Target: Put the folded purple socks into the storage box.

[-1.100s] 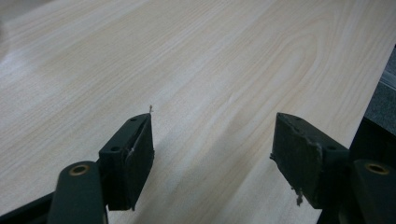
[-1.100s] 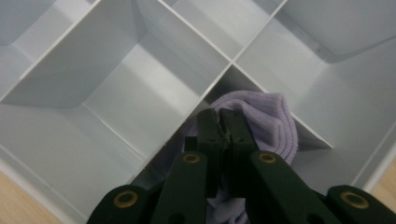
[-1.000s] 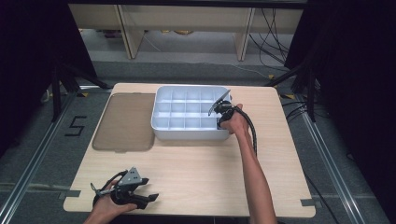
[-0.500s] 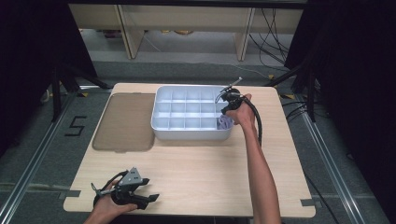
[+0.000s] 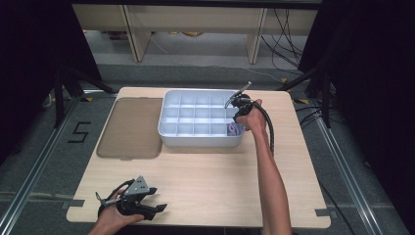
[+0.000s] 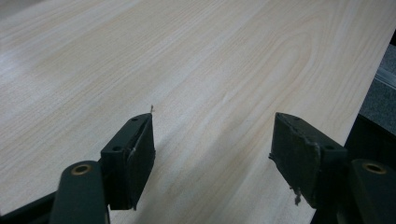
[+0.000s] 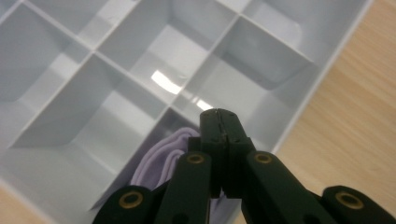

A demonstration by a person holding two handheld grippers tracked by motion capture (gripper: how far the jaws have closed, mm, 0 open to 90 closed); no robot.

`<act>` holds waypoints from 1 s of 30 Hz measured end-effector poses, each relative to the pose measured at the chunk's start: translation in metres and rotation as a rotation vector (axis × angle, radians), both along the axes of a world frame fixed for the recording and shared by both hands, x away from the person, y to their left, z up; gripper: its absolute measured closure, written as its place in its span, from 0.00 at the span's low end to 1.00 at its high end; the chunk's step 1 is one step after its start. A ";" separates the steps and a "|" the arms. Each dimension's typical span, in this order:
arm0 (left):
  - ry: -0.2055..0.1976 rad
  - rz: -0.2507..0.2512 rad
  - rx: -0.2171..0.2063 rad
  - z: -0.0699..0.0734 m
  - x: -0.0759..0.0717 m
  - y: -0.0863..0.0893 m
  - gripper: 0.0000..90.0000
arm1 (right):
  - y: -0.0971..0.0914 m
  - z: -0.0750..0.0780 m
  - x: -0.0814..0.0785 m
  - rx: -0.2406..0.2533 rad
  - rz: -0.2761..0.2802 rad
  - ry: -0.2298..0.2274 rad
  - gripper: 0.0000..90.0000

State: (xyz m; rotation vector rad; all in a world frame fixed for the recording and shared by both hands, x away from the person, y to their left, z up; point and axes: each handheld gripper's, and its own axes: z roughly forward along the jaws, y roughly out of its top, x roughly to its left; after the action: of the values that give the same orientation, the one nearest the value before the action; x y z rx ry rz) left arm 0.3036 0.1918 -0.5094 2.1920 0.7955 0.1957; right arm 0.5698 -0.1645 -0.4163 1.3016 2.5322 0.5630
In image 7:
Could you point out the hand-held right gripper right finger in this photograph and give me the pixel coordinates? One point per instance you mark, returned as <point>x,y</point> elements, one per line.
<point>235,146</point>

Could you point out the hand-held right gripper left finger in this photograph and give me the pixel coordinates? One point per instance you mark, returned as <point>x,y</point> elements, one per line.
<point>211,130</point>

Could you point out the purple sock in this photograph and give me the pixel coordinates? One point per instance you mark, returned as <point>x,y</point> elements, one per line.
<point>165,158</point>

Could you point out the white divided storage box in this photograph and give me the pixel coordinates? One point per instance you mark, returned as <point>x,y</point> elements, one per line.
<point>93,124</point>

